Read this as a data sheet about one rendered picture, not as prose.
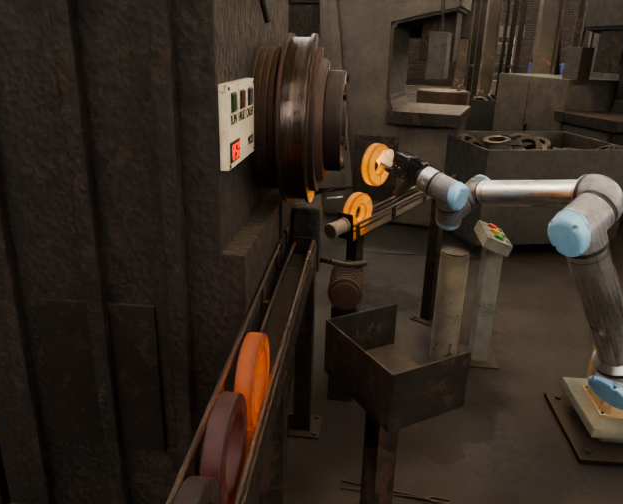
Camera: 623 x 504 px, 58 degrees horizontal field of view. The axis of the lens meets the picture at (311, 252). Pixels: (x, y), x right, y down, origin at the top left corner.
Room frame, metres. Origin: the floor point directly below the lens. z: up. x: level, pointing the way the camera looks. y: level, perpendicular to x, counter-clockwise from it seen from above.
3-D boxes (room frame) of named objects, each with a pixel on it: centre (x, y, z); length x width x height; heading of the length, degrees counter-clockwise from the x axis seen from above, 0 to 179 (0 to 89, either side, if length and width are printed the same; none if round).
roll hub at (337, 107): (1.64, -0.07, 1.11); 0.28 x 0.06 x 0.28; 174
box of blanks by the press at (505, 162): (3.95, -1.51, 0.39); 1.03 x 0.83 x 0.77; 99
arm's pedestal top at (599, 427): (1.75, -1.15, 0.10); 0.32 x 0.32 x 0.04; 86
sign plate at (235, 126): (1.33, 0.18, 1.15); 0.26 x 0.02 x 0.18; 174
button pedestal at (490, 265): (2.25, -0.77, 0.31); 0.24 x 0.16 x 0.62; 174
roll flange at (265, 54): (1.66, 0.11, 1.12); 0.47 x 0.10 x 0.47; 174
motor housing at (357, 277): (1.97, -0.14, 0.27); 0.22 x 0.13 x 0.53; 174
